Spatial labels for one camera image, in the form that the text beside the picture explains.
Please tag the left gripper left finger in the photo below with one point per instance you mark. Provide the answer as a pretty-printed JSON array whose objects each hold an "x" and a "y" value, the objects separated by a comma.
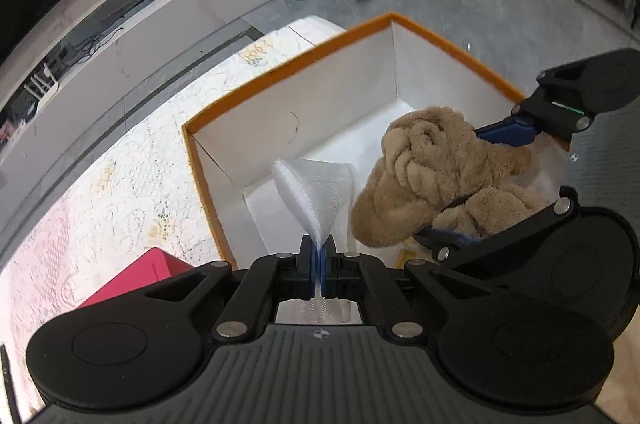
[{"x": 252, "y": 296}]

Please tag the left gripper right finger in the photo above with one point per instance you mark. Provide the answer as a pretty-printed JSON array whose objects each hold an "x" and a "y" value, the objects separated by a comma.
[{"x": 383, "y": 295}]

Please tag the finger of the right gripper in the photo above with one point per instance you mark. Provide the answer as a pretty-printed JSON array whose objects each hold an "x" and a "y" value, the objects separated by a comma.
[
  {"x": 441, "y": 243},
  {"x": 512, "y": 130}
]

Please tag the yellow snack packet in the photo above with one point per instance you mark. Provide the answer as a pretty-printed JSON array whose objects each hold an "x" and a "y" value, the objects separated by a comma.
[{"x": 410, "y": 249}]

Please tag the brown twisted towel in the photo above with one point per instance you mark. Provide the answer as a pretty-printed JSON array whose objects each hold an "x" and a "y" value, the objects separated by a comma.
[{"x": 436, "y": 173}]

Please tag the white mesh cloth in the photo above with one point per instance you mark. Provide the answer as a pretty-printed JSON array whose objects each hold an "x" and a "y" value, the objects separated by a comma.
[{"x": 320, "y": 196}]

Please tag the red storage cube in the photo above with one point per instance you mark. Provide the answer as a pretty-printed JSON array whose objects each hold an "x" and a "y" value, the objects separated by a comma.
[{"x": 153, "y": 266}]

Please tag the patterned tablecloth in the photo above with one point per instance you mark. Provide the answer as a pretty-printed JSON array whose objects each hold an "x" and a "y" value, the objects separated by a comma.
[{"x": 138, "y": 194}]

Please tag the orange cardboard box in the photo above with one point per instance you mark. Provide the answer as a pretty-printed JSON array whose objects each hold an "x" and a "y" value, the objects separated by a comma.
[{"x": 333, "y": 104}]

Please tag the marble tv console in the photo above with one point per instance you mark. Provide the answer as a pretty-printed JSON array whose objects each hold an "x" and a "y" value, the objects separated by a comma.
[{"x": 143, "y": 44}]

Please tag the white wifi router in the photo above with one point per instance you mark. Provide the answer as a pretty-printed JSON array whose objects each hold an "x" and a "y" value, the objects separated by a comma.
[{"x": 42, "y": 85}]

